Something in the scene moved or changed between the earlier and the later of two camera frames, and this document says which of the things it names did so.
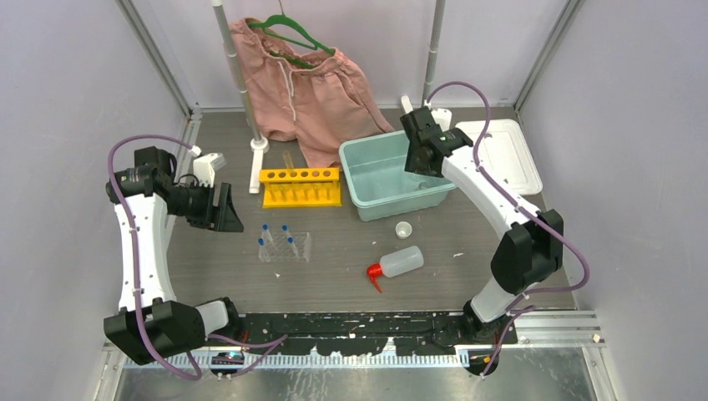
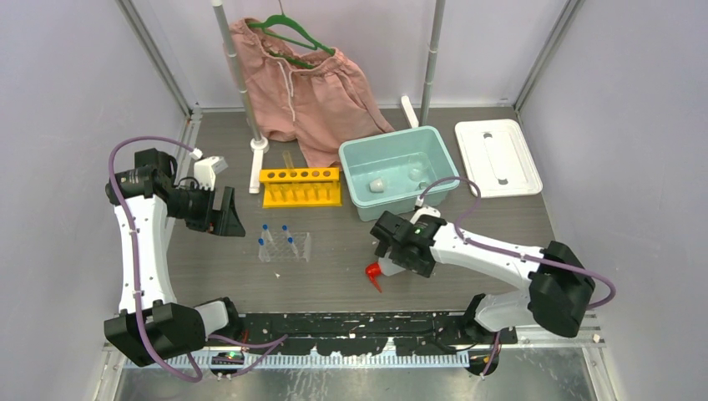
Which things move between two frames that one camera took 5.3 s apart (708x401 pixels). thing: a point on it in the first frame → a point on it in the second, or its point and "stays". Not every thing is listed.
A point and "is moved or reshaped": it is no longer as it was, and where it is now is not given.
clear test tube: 287,158 stays
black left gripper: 221,219 stays
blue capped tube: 261,250 stays
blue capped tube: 293,247 stays
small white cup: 403,230 is moved or reshaped
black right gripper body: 412,164 → 422,266
